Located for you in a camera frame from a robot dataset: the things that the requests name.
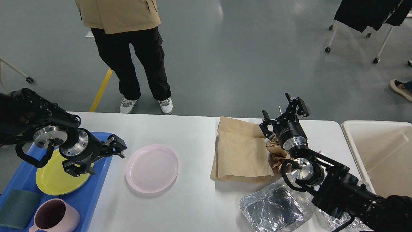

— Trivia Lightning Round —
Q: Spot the green sponge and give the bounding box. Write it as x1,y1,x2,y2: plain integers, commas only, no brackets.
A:
0,189,41,230

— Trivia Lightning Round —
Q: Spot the rack with black clothes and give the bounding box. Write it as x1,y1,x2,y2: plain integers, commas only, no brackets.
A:
334,0,411,64

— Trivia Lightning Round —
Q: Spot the pink mug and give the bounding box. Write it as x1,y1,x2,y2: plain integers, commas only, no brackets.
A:
28,198,80,232

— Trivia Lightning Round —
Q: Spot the crumpled aluminium foil tray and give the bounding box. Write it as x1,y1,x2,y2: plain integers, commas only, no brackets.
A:
239,180,315,232

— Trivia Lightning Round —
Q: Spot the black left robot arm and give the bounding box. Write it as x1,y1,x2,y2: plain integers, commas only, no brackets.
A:
0,88,127,177

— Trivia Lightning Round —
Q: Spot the crumpled brown paper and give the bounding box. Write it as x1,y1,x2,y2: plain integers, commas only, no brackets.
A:
266,137,291,173

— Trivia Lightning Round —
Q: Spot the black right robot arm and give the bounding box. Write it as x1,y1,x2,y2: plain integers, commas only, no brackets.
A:
259,93,412,232

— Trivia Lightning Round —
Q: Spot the yellow plate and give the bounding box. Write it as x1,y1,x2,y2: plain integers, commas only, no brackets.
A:
35,149,91,196

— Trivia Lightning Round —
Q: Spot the person in blue jeans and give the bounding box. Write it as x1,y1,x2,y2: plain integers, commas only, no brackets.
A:
389,79,412,102

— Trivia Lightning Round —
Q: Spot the pink plate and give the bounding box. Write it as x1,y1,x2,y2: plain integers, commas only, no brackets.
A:
125,144,179,194

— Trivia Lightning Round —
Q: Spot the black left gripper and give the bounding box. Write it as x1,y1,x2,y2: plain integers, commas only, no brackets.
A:
59,128,127,177

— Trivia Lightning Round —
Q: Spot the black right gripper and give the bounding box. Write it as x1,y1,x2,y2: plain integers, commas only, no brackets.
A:
259,94,310,151

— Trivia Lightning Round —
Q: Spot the beige plastic bin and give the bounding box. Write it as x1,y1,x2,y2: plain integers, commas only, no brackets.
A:
342,121,412,197

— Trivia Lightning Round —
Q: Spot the white wheeled frame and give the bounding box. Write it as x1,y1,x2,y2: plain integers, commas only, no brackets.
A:
0,57,35,93

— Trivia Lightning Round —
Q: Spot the brown paper bag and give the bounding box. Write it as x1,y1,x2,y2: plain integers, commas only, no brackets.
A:
210,117,275,183

